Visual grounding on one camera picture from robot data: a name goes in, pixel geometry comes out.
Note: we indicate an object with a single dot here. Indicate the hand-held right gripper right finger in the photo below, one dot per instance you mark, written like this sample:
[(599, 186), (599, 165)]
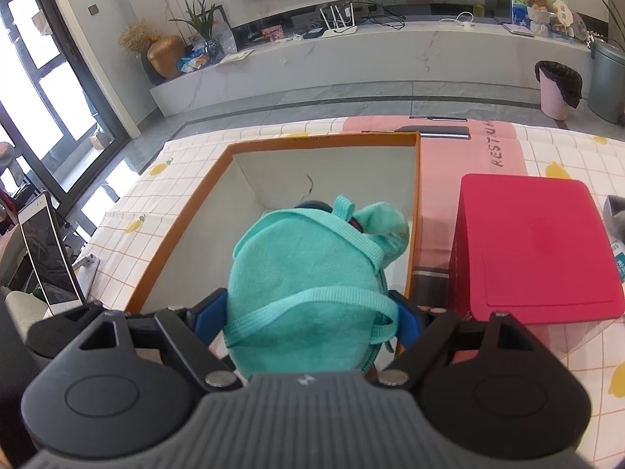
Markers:
[(409, 322)]

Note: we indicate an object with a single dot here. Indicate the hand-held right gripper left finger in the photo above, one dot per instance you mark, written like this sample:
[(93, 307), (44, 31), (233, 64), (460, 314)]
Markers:
[(215, 312)]

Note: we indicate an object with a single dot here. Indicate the teal plush bag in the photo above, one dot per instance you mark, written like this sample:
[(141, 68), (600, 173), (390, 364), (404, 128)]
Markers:
[(302, 273)]

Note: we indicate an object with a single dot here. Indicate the orange cardboard box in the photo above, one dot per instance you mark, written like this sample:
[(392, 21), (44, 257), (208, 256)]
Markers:
[(195, 205)]

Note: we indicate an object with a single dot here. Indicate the dark navy cap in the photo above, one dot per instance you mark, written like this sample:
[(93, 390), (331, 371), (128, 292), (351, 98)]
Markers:
[(312, 205)]

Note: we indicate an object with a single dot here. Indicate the white tissue pack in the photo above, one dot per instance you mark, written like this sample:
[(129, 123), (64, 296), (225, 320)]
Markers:
[(620, 264)]

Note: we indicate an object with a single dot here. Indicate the red toy storage cube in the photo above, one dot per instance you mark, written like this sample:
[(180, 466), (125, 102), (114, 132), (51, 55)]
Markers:
[(527, 244)]

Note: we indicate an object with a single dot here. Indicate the white tablet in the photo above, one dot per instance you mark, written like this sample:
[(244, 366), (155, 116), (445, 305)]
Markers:
[(49, 254)]

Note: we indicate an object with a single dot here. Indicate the checked lemon print tablecloth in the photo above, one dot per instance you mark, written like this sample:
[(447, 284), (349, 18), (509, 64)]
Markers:
[(464, 151)]

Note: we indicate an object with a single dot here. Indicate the small cardboard box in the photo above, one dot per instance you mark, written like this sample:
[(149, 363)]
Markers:
[(100, 139)]

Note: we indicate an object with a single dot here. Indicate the grey cloth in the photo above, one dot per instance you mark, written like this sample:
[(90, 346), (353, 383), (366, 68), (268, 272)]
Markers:
[(615, 215)]

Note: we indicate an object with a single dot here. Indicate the blue snack bags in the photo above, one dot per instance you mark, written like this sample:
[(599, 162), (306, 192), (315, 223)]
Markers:
[(194, 62)]

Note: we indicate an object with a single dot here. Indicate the loose papers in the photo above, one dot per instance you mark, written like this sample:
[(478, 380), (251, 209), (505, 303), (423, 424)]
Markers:
[(234, 56)]

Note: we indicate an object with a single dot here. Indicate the golden vase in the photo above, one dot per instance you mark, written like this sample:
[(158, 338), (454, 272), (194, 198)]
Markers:
[(167, 56)]

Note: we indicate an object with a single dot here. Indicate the white marble media console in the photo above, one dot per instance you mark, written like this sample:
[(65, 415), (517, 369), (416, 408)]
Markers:
[(342, 68)]

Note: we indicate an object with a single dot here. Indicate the pink bin with black bag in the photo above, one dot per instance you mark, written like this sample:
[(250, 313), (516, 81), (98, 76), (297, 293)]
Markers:
[(556, 93)]

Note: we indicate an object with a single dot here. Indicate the pink photo card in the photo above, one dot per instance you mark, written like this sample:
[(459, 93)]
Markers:
[(272, 33)]

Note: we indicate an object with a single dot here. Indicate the dried yellow flowers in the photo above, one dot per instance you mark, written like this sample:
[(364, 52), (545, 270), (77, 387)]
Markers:
[(136, 36)]

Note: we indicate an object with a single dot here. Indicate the black-framed glass door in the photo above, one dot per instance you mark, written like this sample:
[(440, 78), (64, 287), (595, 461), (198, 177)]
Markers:
[(73, 58)]

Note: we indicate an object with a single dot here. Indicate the black set-top box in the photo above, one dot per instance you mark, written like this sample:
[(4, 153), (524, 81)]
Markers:
[(312, 34)]

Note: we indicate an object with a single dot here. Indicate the green potted plant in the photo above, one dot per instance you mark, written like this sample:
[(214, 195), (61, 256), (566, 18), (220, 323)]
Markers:
[(200, 17)]

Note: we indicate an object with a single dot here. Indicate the white router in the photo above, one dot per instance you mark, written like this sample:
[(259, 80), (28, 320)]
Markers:
[(339, 29)]

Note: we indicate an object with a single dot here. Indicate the grey metal trash can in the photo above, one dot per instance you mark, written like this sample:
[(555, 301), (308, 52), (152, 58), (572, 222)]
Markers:
[(608, 83)]

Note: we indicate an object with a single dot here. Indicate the teddy bear bouquet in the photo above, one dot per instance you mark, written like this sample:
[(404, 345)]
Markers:
[(539, 10)]

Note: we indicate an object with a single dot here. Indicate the round paper sign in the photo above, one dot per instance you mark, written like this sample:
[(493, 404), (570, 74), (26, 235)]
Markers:
[(564, 12)]

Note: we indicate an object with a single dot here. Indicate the long-leaf potted plant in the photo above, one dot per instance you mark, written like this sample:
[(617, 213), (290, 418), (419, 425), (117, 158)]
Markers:
[(616, 22)]

